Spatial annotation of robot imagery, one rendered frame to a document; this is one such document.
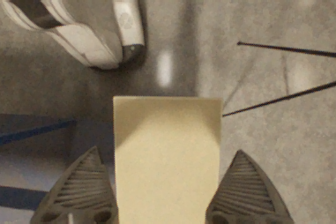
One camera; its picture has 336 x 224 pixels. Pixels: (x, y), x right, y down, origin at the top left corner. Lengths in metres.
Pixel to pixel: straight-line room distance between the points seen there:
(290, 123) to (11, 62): 2.71
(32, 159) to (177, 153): 1.38
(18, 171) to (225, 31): 2.05
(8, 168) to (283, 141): 2.38
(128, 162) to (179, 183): 0.07
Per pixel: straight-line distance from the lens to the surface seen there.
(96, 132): 1.09
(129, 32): 1.10
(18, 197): 0.37
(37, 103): 1.77
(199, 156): 0.17
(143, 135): 0.16
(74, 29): 0.86
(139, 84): 1.25
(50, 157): 1.36
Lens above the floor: 1.21
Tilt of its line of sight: 84 degrees down
